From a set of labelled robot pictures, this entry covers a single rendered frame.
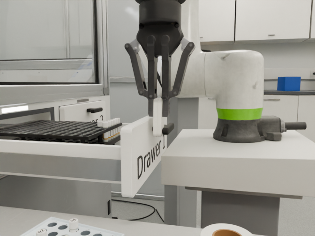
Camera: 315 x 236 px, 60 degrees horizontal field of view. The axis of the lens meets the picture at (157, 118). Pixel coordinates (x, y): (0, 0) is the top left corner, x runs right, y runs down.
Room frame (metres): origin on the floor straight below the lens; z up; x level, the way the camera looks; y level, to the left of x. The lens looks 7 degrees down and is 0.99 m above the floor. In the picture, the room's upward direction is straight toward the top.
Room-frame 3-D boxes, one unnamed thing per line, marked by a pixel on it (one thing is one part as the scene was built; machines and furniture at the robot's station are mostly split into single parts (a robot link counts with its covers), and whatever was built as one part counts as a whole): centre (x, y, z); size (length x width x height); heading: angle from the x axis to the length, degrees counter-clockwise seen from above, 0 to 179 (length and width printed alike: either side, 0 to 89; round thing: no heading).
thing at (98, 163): (0.58, 0.22, 0.86); 0.40 x 0.26 x 0.06; 78
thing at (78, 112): (0.91, 0.24, 0.87); 0.29 x 0.02 x 0.11; 168
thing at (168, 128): (0.53, -0.01, 0.91); 0.07 x 0.04 x 0.01; 168
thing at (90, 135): (0.56, 0.11, 0.90); 0.18 x 0.02 x 0.01; 168
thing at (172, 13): (0.50, 0.00, 1.09); 0.08 x 0.07 x 0.09; 78
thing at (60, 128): (0.58, 0.21, 0.87); 0.22 x 0.18 x 0.06; 78
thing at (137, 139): (0.54, 0.02, 0.87); 0.29 x 0.02 x 0.11; 168
